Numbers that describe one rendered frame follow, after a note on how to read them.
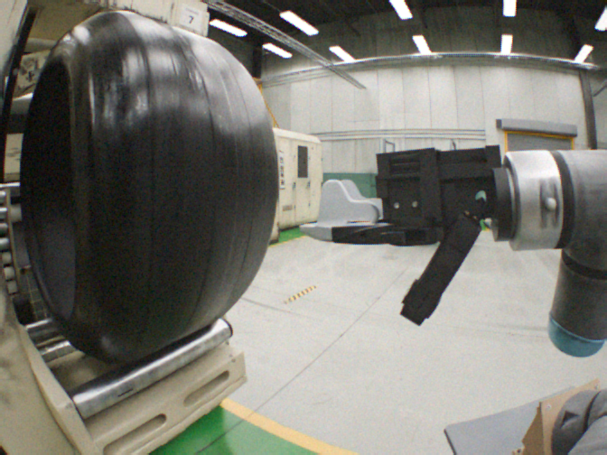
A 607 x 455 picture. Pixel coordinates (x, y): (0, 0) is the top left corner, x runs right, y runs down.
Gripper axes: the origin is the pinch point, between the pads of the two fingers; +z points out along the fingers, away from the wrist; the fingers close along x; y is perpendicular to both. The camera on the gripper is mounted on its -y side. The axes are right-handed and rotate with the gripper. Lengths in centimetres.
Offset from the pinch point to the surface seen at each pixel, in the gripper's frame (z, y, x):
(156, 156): 8.1, 9.3, 12.9
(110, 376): 25.2, -16.9, 16.1
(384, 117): 225, 269, -1122
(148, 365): 24.4, -17.4, 9.4
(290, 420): 61, -105, -73
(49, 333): 52, -16, 19
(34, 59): 63, 49, 16
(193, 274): 10.8, -2.8, 7.9
